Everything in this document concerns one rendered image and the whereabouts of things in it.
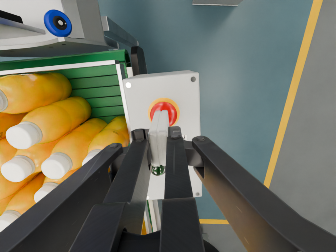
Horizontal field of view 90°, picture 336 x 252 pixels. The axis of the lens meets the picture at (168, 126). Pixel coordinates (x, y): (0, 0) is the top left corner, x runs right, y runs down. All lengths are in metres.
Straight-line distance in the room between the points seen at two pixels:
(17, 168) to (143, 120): 0.23
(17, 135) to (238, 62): 1.32
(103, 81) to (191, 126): 0.28
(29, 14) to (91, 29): 0.11
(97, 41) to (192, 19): 0.96
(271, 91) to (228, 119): 0.38
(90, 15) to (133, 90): 0.30
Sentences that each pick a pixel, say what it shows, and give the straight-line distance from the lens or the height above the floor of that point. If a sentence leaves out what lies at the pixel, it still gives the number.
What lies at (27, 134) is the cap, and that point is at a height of 1.09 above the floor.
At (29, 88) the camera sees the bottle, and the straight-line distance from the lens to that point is 0.38.
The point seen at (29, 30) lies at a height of 0.97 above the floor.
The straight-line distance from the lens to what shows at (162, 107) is 0.22.
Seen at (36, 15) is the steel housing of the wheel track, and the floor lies 0.93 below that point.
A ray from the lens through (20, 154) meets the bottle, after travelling 0.40.
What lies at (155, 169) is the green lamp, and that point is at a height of 1.11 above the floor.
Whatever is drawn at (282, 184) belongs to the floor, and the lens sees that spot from 2.02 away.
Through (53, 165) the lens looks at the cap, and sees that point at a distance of 0.34.
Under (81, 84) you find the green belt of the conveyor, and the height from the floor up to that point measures 0.90.
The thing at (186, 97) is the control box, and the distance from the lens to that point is 0.23.
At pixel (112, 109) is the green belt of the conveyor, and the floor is 0.90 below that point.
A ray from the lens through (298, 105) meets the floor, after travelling 1.70.
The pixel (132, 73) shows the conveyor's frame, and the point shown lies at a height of 0.90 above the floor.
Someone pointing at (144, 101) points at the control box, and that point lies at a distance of 0.23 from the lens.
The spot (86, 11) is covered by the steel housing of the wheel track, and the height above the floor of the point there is 0.88.
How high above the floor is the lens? 1.32
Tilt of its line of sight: 70 degrees down
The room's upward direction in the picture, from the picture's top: 179 degrees counter-clockwise
